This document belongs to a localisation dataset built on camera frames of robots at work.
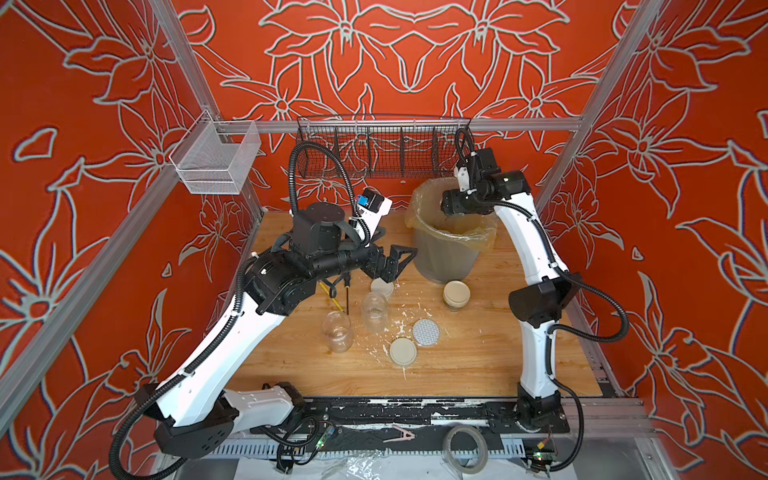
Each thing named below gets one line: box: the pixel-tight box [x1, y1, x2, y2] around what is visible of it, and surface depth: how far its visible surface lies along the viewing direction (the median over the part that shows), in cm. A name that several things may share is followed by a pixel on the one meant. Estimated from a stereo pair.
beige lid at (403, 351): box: [389, 338, 417, 366], surface depth 84 cm
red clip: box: [382, 425, 417, 443], surface depth 71 cm
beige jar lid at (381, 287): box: [370, 277, 394, 297], surface depth 98 cm
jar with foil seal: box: [322, 311, 353, 354], surface depth 87 cm
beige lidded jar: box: [443, 280, 471, 311], surface depth 90 cm
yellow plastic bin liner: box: [406, 176, 498, 253], surface depth 82 cm
